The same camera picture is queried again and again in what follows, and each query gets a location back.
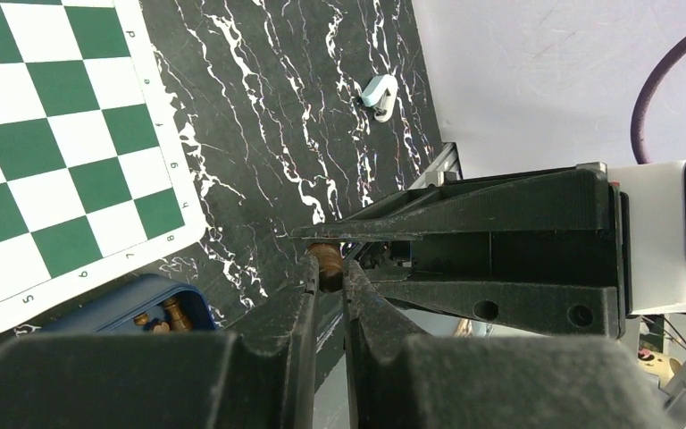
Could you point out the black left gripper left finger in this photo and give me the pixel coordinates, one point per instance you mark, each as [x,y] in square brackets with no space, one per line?
[257,373]

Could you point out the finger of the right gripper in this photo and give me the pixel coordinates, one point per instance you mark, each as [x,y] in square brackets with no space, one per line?
[570,199]

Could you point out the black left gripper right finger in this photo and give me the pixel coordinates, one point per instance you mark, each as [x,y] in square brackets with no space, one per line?
[400,376]

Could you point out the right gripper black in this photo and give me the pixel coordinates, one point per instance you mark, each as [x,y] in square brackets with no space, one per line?
[657,239]

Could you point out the brown pawn round head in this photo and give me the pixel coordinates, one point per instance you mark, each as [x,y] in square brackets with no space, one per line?
[331,267]

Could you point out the brown pieces pair in tray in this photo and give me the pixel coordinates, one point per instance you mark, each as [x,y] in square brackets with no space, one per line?
[171,319]

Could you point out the green white chess board mat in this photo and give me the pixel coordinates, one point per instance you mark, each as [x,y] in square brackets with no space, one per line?
[94,182]

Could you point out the blue plastic tray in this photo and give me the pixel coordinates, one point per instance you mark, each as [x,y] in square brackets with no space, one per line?
[113,310]

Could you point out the small white clip object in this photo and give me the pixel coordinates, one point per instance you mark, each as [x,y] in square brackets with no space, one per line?
[380,95]

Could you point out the aluminium rail frame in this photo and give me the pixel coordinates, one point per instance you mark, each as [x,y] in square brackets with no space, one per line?
[445,168]

